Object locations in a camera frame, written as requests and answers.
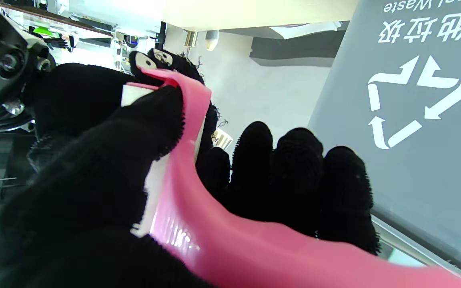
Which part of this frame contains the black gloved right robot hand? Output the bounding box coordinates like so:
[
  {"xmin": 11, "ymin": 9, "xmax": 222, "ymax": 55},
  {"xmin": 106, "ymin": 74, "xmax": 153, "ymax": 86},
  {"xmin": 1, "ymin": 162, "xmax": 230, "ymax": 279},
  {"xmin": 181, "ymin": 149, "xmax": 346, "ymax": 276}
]
[{"xmin": 26, "ymin": 48, "xmax": 219, "ymax": 172}]

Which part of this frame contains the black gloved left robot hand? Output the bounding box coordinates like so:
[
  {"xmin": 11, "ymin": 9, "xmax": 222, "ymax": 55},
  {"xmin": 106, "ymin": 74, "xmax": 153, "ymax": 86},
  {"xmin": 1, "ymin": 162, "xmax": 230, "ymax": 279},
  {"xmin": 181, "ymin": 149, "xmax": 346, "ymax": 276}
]
[{"xmin": 0, "ymin": 86, "xmax": 381, "ymax": 288}]

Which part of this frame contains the pink lint roller handle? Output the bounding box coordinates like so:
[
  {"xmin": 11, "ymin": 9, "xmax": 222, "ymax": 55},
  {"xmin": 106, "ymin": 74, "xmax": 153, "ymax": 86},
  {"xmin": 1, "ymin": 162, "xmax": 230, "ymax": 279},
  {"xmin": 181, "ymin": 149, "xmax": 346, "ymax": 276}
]
[{"xmin": 124, "ymin": 68, "xmax": 461, "ymax": 288}]

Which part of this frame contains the beige round object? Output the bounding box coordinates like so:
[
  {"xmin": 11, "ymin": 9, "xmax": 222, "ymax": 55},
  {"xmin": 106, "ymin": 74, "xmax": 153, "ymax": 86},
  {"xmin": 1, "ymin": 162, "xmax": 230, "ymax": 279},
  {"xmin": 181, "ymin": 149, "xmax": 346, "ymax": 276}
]
[{"xmin": 204, "ymin": 30, "xmax": 219, "ymax": 52}]

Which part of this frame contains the black curved desk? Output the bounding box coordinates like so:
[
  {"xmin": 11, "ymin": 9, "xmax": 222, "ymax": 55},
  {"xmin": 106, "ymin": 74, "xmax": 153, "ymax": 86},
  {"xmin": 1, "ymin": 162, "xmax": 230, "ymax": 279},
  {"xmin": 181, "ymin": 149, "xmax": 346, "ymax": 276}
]
[{"xmin": 251, "ymin": 30, "xmax": 349, "ymax": 66}]

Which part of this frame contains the grey plastic waste bin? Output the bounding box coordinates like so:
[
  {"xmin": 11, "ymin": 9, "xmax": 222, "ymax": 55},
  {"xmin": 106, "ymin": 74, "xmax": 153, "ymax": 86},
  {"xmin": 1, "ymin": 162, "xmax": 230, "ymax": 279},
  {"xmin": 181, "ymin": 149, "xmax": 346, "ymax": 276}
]
[{"xmin": 309, "ymin": 0, "xmax": 461, "ymax": 280}]

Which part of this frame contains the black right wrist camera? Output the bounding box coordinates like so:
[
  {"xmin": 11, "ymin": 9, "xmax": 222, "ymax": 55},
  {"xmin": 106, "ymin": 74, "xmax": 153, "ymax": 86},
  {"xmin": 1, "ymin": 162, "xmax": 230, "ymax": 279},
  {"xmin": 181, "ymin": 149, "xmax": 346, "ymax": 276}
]
[{"xmin": 0, "ymin": 12, "xmax": 53, "ymax": 86}]

